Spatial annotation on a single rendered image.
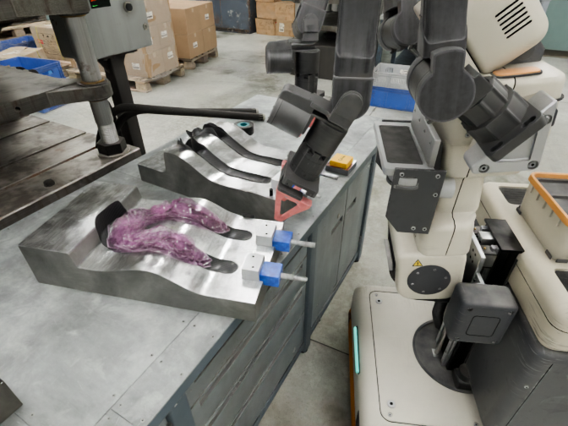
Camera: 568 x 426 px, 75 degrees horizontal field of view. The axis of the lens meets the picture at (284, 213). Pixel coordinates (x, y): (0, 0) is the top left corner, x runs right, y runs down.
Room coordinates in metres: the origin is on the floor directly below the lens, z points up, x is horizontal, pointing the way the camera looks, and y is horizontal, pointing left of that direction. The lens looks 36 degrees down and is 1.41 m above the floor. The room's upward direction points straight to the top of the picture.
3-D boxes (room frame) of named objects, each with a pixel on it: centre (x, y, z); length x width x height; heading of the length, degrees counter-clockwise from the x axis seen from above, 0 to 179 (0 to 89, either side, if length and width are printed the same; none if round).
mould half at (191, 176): (1.00, 0.17, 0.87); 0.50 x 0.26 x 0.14; 61
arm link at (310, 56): (0.92, -0.05, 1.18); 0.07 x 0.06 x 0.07; 99
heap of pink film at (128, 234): (0.65, 0.27, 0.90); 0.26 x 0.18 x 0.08; 78
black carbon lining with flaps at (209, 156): (0.98, 0.16, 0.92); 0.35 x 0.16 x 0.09; 61
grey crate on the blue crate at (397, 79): (3.95, -1.24, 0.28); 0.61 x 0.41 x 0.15; 64
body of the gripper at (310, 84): (0.92, -0.05, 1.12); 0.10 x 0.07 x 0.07; 151
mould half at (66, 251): (0.64, 0.27, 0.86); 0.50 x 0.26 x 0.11; 78
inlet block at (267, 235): (0.65, -0.01, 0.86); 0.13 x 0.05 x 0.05; 78
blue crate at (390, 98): (3.95, -1.24, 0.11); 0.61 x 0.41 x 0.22; 64
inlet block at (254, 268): (0.54, 0.02, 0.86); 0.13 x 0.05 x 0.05; 78
